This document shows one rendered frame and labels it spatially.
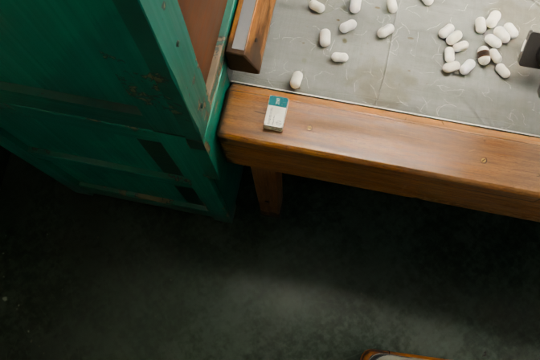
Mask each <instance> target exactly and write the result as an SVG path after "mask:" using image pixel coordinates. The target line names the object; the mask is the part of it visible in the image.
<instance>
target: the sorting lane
mask: <svg viewBox="0 0 540 360"><path fill-rule="evenodd" d="M310 1H311V0H276V4H275V6H274V9H273V13H272V20H271V23H270V27H269V31H268V37H267V41H266V45H265V49H264V55H263V59H262V64H261V68H260V74H253V73H248V72H240V71H235V70H234V71H233V75H232V78H231V84H242V85H247V86H252V87H257V88H265V89H270V90H274V91H279V92H287V93H292V94H297V95H301V96H310V97H314V98H319V99H323V100H331V101H337V102H341V103H346V104H354V105H359V106H363V107H368V108H376V109H381V110H386V111H391V112H395V113H403V114H408V115H412V116H418V117H426V118H431V119H435V120H440V121H448V122H452V123H457V124H462V125H471V126H475V127H480V128H484V129H492V130H497V131H502V132H507V133H515V134H520V135H524V136H529V137H537V138H540V98H539V97H538V93H537V90H538V86H539V84H540V69H536V68H531V67H522V66H520V65H519V64H518V56H519V54H520V52H521V49H522V45H523V43H524V41H525V39H526V37H527V35H528V33H529V31H530V30H533V31H538V32H540V0H434V2H433V3H432V4H431V5H429V6H427V5H425V4H424V3H423V1H422V0H396V2H397V7H398V9H397V11H396V12H395V13H390V12H389V10H388V8H387V0H362V2H361V8H360V11H359V12H358V13H356V14H354V13H352V12H351V11H350V0H317V1H318V2H320V3H322V4H323V5H324V6H325V10H324V11H323V12H322V13H317V12H316V11H315V10H312V9H310V7H309V2H310ZM494 10H498V11H499V12H500V13H501V18H500V20H499V21H498V23H497V25H496V26H495V27H493V28H488V27H486V31H485V33H483V34H478V33H477V32H476V26H475V20H476V19H477V18H478V17H483V18H485V21H486V19H487V18H488V17H489V15H490V13H491V12H492V11H494ZM351 19H353V20H355V21H356V23H357V26H356V27H355V29H353V30H351V31H348V32H346V33H342V32H341V31H340V29H339V27H340V25H341V24H342V23H344V22H347V21H349V20H351ZM506 23H512V24H513V25H514V26H515V27H516V28H517V30H518V36H517V38H515V39H511V38H510V40H509V42H508V43H501V46H500V47H499V48H495V49H497V50H498V52H499V54H500V55H501V57H502V61H501V62H500V63H503V64H504V65H505V66H506V67H507V68H508V69H509V71H510V76H509V77H508V78H502V77H501V76H500V75H499V74H498V73H497V71H496V69H495V67H496V66H497V64H498V63H494V62H493V61H492V59H491V58H490V62H489V63H488V64H487V65H481V64H479V62H478V59H477V50H478V48H479V47H481V46H486V47H487V48H488V49H489V50H491V49H493V47H491V46H490V45H488V44H487V43H486V42H485V36H486V35H488V34H493V35H494V33H493V30H494V29H495V28H496V27H499V26H501V27H503V26H504V25H505V24H506ZM387 24H392V25H393V26H394V27H395V30H394V32H393V33H392V34H390V35H388V36H387V37H385V38H379V37H378V34H377V33H378V29H380V28H381V27H384V26H386V25H387ZM447 24H452V25H453V26H454V27H455V29H454V31H461V32H462V38H461V39H460V40H459V41H458V42H456V43H459V42H461V41H467V42H468V44H469V46H468V49H466V50H464V51H460V52H454V56H455V59H454V61H458V62H459V63H460V67H461V65H463V64H464V62H465V61H466V60H467V59H473V60H474V61H475V63H476V65H475V67H474V68H473V69H472V70H471V71H470V73H469V74H467V75H462V74H461V73H460V69H458V70H457V71H454V72H449V73H446V72H444V71H443V66H444V65H445V64H446V63H447V62H446V61H445V56H444V50H445V49H446V48H447V47H453V45H454V44H453V45H448V44H447V43H446V38H444V39H443V38H441V37H439V31H440V29H442V28H443V27H445V26H446V25H447ZM322 29H328V30H329V31H330V45H329V46H328V47H322V46H321V44H320V32H321V30H322ZM334 52H340V53H346V54H347V55H348V57H349V58H348V60H347V61H346V62H344V63H343V62H334V61H333V60H332V58H331V56H332V54H333V53H334ZM296 71H300V72H301V73H302V74H303V78H302V81H301V85H300V87H299V88H292V87H291V86H290V80H291V79H292V76H293V73H294V72H296Z"/></svg>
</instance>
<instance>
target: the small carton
mask: <svg viewBox="0 0 540 360"><path fill-rule="evenodd" d="M287 109H288V98H286V97H281V96H273V95H270V97H269V101H268V107H267V111H266V115H265V118H264V129H271V130H275V131H279V132H283V128H284V121H285V117H286V113H287Z"/></svg>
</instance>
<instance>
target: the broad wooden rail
mask: <svg viewBox="0 0 540 360"><path fill-rule="evenodd" d="M270 95H273V96H281V97H286V98H288V109H287V113H286V117H285V121H284V128H283V132H279V131H275V130H271V129H264V118H265V115H266V111H267V107H268V101H269V97H270ZM216 134H217V137H218V139H219V143H220V145H221V147H222V150H223V154H224V156H225V158H226V161H227V162H230V163H234V164H238V165H242V166H250V167H255V168H259V169H263V170H271V171H276V172H280V173H284V174H292V175H296V176H301V177H305V178H313V179H317V180H322V181H326V182H334V183H338V184H342V185H347V186H355V187H359V188H363V189H368V190H376V191H380V192H384V193H388V194H397V195H401V196H405V197H410V198H419V199H422V200H426V201H430V202H435V203H443V204H447V205H451V206H456V207H463V208H468V209H472V210H477V211H484V212H489V213H493V214H498V215H505V216H509V217H514V218H519V219H526V220H530V221H535V222H540V138H537V137H529V136H524V135H520V134H515V133H507V132H502V131H497V130H492V129H484V128H480V127H475V126H471V125H462V124H457V123H452V122H448V121H440V120H435V119H431V118H426V117H418V116H412V115H408V114H403V113H399V112H391V111H386V110H381V109H376V108H368V107H363V106H359V105H354V104H346V103H341V102H337V101H331V100H323V99H319V98H314V97H310V96H301V95H297V94H292V93H287V92H279V91H274V90H270V89H265V88H257V87H252V86H247V85H242V84H232V85H231V86H230V87H229V89H228V90H227V93H226V96H225V100H224V103H223V109H222V112H221V116H220V119H219V125H218V128H217V132H216Z"/></svg>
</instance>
